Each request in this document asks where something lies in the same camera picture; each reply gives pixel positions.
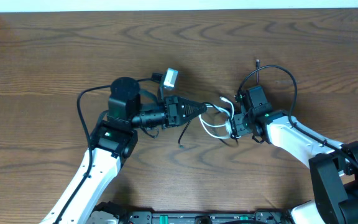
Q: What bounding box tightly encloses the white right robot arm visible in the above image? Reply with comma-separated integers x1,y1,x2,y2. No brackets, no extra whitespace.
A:
230,86,358,223

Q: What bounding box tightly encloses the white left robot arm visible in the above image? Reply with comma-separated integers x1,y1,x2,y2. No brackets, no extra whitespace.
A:
43,77,207,223

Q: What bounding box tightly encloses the black mounting rail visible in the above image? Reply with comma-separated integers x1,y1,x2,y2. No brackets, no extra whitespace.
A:
86,202,293,224

